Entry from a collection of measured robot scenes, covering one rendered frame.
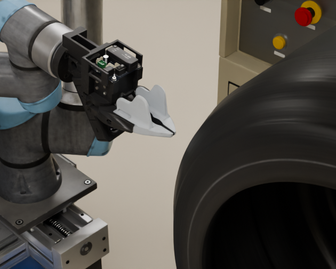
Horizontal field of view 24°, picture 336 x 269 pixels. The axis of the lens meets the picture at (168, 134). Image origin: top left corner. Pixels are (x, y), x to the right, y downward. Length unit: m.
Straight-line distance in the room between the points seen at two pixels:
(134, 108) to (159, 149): 1.99
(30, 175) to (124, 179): 1.23
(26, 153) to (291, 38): 0.64
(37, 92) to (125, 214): 1.54
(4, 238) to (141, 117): 0.81
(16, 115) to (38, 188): 0.19
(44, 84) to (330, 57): 0.60
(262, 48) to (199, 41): 1.93
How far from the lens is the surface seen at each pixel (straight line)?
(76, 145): 1.64
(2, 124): 1.66
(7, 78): 1.28
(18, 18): 1.21
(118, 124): 1.09
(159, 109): 1.09
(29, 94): 1.28
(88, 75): 1.10
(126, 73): 1.09
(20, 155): 1.69
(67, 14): 1.58
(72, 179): 1.81
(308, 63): 0.80
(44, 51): 1.16
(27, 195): 1.74
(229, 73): 1.89
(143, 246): 2.65
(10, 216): 1.73
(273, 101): 0.78
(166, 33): 3.85
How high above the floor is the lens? 1.86
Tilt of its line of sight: 36 degrees down
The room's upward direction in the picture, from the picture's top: straight up
